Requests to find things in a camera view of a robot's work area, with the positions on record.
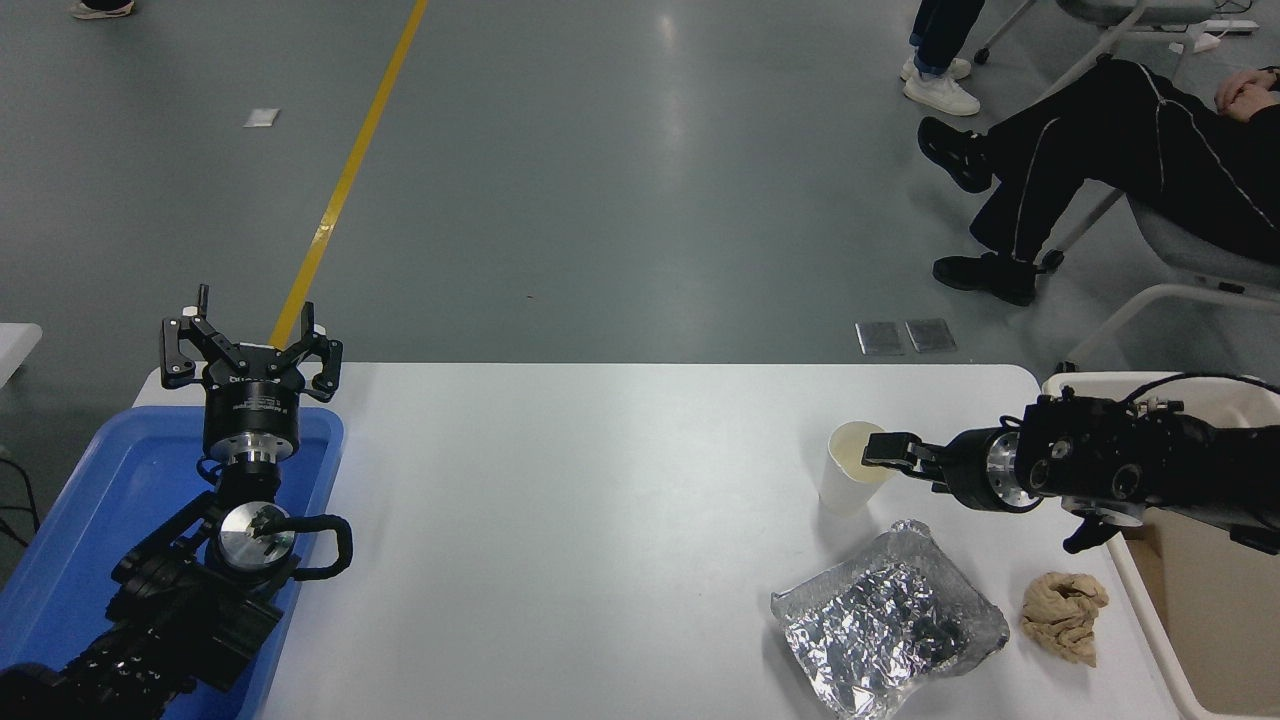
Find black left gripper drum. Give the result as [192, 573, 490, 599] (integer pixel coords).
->
[203, 348, 303, 463]

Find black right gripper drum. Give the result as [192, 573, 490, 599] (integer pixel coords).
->
[940, 428, 998, 512]

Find white paper cup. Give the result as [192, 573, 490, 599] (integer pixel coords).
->
[818, 421, 900, 516]

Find person's hand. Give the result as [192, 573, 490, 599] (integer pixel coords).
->
[1228, 86, 1280, 124]
[1215, 67, 1277, 109]

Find blue plastic tray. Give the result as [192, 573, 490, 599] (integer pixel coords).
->
[0, 405, 344, 720]

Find crumpled foil tray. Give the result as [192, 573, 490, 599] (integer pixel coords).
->
[770, 518, 1011, 719]

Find white side table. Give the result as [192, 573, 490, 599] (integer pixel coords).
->
[0, 323, 44, 387]

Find crumpled tan paper ball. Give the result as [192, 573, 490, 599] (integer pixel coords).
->
[1020, 571, 1110, 668]

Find large pale bin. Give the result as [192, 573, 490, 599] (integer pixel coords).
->
[1042, 370, 1280, 720]

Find seated person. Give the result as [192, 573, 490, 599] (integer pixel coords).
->
[917, 58, 1280, 307]

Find standing person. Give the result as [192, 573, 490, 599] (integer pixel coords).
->
[900, 0, 987, 118]

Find white-legged office chair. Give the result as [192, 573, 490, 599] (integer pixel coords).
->
[975, 0, 1217, 101]

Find white power strip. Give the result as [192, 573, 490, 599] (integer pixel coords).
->
[1170, 18, 1259, 54]

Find black floor cables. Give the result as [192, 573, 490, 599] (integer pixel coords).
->
[0, 455, 42, 550]

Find grey chair with white frame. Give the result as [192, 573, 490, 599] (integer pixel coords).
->
[1040, 188, 1280, 374]

